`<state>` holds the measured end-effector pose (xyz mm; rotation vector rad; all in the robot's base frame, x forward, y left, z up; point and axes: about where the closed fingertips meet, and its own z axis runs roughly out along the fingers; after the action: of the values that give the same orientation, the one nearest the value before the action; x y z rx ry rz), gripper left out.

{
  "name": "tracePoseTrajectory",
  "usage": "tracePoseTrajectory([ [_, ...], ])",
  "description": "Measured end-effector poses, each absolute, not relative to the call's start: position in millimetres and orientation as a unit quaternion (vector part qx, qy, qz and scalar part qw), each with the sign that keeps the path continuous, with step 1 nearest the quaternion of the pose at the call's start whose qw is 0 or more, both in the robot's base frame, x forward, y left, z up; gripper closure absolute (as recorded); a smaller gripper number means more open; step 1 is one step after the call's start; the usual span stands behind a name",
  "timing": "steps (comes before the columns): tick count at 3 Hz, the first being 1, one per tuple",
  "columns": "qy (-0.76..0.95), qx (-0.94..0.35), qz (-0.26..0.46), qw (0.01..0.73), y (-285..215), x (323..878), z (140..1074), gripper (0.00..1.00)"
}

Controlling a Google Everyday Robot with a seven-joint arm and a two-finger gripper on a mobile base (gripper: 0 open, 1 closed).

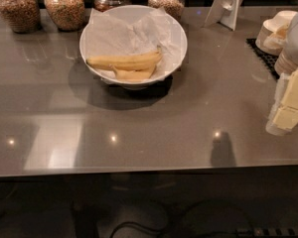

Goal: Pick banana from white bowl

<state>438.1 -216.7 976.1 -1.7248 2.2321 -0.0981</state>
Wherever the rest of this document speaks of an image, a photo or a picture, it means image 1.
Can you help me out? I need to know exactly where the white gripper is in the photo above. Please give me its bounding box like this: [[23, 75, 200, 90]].
[[265, 12, 298, 136]]

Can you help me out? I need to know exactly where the yellow banana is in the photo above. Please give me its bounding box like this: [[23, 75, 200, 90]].
[[86, 47, 162, 70], [112, 65, 156, 82]]

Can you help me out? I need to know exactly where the white bowl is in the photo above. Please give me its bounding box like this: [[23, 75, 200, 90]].
[[79, 5, 188, 90]]

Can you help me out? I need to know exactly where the black rubber mat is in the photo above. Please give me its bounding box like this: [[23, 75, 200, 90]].
[[246, 38, 279, 80]]

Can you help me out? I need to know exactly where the white folded sign stand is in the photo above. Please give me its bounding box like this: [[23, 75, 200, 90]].
[[204, 0, 243, 31]]

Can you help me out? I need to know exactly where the black power strip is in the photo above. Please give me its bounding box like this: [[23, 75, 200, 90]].
[[235, 227, 298, 238]]

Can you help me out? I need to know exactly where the glass cereal jar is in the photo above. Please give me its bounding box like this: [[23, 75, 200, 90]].
[[44, 0, 85, 32], [146, 0, 186, 22], [0, 0, 41, 34]]

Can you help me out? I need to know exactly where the white paper liner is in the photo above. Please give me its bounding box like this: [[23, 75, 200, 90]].
[[79, 5, 188, 88]]

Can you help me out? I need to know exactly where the leftmost glass cereal jar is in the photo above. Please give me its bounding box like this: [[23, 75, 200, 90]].
[[0, 0, 41, 34]]

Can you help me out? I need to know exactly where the black cable on floor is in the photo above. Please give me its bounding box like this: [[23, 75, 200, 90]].
[[108, 220, 237, 238]]

